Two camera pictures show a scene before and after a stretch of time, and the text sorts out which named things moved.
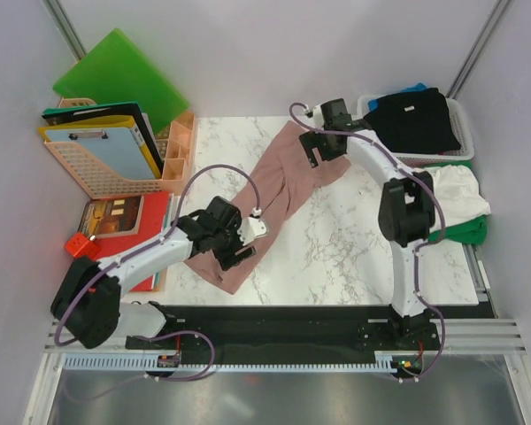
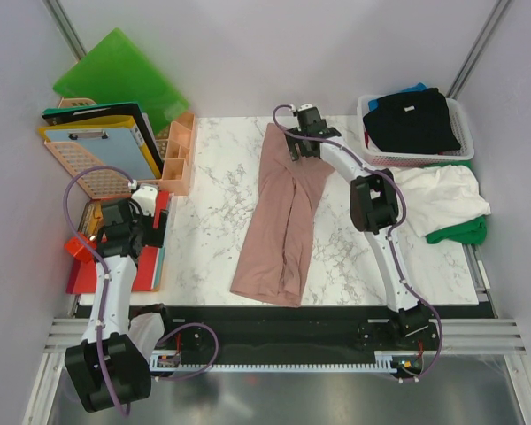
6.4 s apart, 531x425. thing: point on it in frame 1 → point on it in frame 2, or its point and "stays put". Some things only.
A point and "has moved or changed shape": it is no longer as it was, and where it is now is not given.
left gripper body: (225, 248) → (150, 235)
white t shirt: (457, 195) stays put
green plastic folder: (117, 71) stays put
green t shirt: (472, 233) stays put
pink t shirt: (286, 177) has moved or changed shape
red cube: (81, 246) stays put
